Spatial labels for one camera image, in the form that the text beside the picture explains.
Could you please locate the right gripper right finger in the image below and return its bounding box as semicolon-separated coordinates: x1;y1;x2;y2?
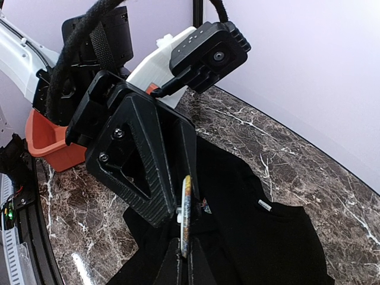
188;238;217;285

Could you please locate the black t-shirt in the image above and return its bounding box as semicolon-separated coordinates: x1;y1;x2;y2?
106;136;336;285

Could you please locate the black braided cable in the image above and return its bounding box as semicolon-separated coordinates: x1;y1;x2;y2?
45;0;232;122

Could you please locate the orange plastic bin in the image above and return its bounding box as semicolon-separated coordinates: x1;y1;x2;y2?
24;83;158;173

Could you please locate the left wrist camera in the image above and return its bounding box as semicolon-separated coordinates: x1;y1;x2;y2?
125;21;252;108

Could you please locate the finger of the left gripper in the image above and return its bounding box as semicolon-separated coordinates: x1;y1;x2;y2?
175;119;200;205

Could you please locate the white slotted cable duct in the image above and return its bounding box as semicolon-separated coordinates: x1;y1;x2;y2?
1;174;26;285

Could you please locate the black front rail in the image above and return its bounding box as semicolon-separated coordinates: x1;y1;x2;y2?
15;154;64;284

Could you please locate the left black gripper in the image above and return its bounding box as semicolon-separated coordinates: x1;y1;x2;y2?
66;71;196;227

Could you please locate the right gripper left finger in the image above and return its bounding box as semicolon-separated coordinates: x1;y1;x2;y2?
153;238;182;285

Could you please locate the left black frame post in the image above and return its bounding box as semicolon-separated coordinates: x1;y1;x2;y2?
192;0;205;28

